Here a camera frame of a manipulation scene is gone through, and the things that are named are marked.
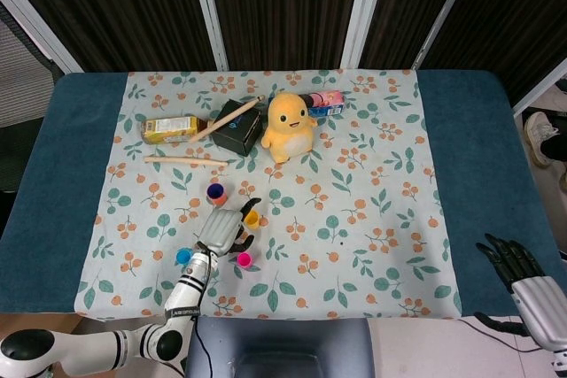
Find grey robot torso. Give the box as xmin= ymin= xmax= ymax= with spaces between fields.
xmin=184 ymin=316 xmax=377 ymax=378

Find yellow snack packet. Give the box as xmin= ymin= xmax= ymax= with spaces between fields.
xmin=141 ymin=115 xmax=218 ymax=145

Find yellow plush toy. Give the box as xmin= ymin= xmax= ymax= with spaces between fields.
xmin=260 ymin=91 xmax=319 ymax=165

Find teal blue table cover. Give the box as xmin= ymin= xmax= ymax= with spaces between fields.
xmin=0 ymin=70 xmax=567 ymax=320

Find black cardboard box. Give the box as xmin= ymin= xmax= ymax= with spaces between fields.
xmin=211 ymin=98 xmax=263 ymax=158

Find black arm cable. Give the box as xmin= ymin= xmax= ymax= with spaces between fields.
xmin=167 ymin=240 xmax=214 ymax=378

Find pink blue carton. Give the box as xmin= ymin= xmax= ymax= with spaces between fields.
xmin=300 ymin=89 xmax=346 ymax=118

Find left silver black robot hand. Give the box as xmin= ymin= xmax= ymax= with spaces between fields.
xmin=194 ymin=197 xmax=263 ymax=258

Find dark folding screen panel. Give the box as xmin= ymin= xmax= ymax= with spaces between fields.
xmin=0 ymin=0 xmax=229 ymax=73
xmin=188 ymin=0 xmax=391 ymax=72
xmin=414 ymin=0 xmax=567 ymax=118
xmin=340 ymin=0 xmax=482 ymax=72

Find white sneaker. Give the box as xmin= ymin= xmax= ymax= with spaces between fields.
xmin=524 ymin=111 xmax=562 ymax=169

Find wooden drumstick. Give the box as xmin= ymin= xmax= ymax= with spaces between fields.
xmin=144 ymin=155 xmax=229 ymax=168
xmin=188 ymin=94 xmax=266 ymax=144

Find black trouser leg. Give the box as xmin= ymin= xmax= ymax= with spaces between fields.
xmin=542 ymin=127 xmax=567 ymax=162

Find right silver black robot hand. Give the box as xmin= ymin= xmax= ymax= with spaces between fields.
xmin=474 ymin=233 xmax=567 ymax=351

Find floral tablecloth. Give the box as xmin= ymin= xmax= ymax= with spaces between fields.
xmin=73 ymin=68 xmax=464 ymax=321

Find thin black cable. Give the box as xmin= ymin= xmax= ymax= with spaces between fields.
xmin=455 ymin=315 xmax=544 ymax=353

